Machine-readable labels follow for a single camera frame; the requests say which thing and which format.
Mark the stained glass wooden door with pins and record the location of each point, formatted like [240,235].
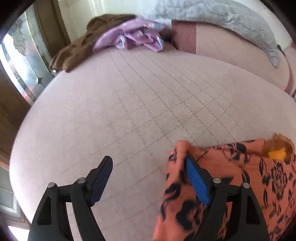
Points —
[32,33]

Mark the black sunglasses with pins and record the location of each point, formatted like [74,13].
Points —
[281,50]

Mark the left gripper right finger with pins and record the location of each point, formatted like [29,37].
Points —
[246,221]

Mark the pink quilted sofa bed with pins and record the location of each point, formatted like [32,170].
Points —
[133,105]

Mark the orange floral black-print blouse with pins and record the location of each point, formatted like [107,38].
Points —
[267,166]

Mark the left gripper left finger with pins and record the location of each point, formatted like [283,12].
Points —
[51,221]

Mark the purple floral garment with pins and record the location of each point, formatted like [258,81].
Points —
[132,33]

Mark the brown garment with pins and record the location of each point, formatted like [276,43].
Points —
[80,49]

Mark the grey quilted blanket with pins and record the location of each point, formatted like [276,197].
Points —
[230,15]

